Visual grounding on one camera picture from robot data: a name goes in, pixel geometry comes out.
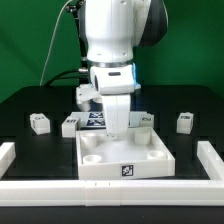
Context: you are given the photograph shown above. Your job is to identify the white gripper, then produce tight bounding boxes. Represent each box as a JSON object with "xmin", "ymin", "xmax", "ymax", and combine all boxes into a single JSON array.
[{"xmin": 102, "ymin": 94, "xmax": 131, "ymax": 136}]

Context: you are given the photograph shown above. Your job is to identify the white square tabletop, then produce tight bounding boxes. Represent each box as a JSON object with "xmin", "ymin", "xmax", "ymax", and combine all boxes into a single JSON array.
[{"xmin": 76, "ymin": 127, "xmax": 175, "ymax": 180}]

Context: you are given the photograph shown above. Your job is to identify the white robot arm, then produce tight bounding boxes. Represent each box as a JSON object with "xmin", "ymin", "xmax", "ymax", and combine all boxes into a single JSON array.
[{"xmin": 76, "ymin": 0, "xmax": 168, "ymax": 136}]

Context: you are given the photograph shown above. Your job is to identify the white sheet with tags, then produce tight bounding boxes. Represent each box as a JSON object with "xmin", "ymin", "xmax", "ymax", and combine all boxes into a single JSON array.
[{"xmin": 70, "ymin": 111, "xmax": 146, "ymax": 128}]

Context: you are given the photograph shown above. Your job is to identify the white U-shaped fence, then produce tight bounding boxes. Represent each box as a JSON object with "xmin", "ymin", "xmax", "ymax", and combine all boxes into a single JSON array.
[{"xmin": 0, "ymin": 141, "xmax": 224, "ymax": 206}]

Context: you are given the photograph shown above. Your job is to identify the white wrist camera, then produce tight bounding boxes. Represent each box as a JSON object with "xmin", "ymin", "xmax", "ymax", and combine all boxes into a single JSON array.
[{"xmin": 76, "ymin": 84, "xmax": 102, "ymax": 112}]

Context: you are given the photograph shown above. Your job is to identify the black cable bundle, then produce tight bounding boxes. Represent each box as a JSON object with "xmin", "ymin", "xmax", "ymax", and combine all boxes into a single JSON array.
[{"xmin": 44, "ymin": 67, "xmax": 90, "ymax": 88}]

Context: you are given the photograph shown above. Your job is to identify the white thin cable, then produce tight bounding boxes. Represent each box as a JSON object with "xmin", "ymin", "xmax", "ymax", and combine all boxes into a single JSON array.
[{"xmin": 39, "ymin": 0, "xmax": 73, "ymax": 87}]

